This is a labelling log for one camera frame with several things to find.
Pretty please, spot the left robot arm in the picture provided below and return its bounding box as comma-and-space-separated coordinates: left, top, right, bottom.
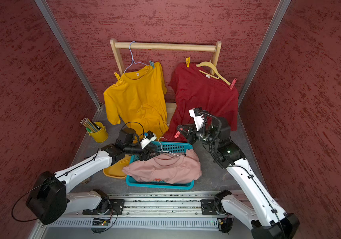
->
26, 127, 158, 225

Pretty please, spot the yellow t-shirt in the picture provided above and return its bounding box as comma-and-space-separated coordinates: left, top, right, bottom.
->
103, 62, 169, 137

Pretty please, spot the teal plastic basket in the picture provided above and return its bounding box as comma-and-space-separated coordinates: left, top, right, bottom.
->
126, 141, 194, 190

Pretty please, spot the cream plastic hanger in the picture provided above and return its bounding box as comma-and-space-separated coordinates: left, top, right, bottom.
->
195, 61, 231, 86

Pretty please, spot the wooden clothes rack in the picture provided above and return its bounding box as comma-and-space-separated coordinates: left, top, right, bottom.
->
110, 38, 222, 123

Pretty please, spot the aluminium mounting rail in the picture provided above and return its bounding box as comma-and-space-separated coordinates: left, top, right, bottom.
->
29, 190, 251, 239

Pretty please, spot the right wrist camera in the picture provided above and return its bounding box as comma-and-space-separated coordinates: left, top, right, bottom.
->
189, 107, 206, 131

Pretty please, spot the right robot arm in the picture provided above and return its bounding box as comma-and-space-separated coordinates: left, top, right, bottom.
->
177, 114, 300, 239

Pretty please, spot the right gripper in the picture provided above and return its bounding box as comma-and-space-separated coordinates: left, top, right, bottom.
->
177, 121, 219, 146

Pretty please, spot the yellow plastic tray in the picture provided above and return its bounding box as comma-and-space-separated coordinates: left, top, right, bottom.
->
103, 155, 131, 179

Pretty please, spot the pink printed t-shirt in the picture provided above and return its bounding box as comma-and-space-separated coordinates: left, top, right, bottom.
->
122, 149, 202, 184

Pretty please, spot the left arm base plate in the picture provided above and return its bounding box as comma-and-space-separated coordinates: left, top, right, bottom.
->
82, 199, 125, 216

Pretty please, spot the light blue wire hanger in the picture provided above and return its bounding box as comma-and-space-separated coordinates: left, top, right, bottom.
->
123, 41, 147, 74

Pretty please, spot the white wire hanger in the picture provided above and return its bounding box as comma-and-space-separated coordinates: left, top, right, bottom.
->
157, 137, 190, 155

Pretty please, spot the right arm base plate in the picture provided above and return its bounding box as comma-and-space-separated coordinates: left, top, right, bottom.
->
200, 199, 232, 217

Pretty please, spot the dark red t-shirt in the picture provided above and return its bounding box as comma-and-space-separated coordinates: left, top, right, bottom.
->
164, 63, 239, 142

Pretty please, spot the pencils bundle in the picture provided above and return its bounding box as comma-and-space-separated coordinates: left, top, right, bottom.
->
80, 118, 101, 133

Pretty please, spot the yellow pencil cup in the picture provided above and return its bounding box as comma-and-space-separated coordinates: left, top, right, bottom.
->
88, 122, 109, 143

